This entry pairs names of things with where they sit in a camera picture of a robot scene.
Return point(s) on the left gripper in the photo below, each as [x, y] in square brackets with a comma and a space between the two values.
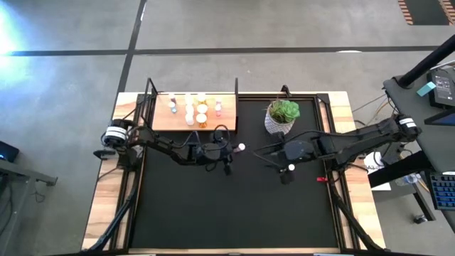
[211, 153]

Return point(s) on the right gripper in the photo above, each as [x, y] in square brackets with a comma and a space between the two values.
[300, 151]

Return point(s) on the white bottle ribbed cap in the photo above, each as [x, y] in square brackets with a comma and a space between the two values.
[190, 119]

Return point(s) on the small white plastic bottle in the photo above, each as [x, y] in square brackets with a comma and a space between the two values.
[188, 98]

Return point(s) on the clear blue vial white pills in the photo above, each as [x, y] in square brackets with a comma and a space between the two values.
[172, 106]

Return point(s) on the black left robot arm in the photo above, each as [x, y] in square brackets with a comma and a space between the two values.
[160, 144]

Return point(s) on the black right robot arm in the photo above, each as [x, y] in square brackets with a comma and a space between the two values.
[355, 140]

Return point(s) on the small red clip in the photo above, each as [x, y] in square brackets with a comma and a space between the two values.
[321, 179]

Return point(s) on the succulent in white patterned pot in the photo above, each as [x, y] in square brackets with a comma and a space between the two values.
[281, 113]

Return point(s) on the black table mat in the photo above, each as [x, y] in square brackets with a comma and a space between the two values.
[199, 231]

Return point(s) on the white printed paper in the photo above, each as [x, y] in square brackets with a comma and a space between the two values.
[375, 167]

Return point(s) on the clear plastic water bottle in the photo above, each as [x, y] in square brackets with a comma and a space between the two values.
[409, 178]

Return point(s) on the black chair caster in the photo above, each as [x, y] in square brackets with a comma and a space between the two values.
[419, 218]

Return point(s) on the dark grey side desk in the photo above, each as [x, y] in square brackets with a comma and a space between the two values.
[416, 103]

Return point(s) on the backlit black keyboard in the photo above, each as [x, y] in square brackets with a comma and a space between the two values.
[444, 192]

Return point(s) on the teal block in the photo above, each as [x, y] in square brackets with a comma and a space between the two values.
[426, 89]

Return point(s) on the black power adapter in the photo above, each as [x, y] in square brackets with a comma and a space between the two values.
[444, 89]

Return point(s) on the black pole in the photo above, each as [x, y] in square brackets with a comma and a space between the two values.
[426, 62]

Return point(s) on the grey side table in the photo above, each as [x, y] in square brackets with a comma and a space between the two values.
[21, 172]

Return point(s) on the dark floor mat striped edges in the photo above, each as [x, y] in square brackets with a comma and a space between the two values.
[426, 10]

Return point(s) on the black device blue light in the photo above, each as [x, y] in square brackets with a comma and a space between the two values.
[7, 153]

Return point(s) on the wooden shelf black frame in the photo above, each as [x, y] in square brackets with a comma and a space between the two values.
[227, 122]

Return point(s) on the black metal rig frame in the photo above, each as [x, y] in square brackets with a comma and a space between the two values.
[322, 98]

